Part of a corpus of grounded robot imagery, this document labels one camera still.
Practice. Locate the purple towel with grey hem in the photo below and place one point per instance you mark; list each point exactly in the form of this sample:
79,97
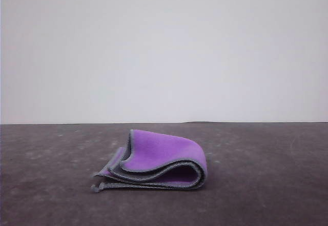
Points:
164,151

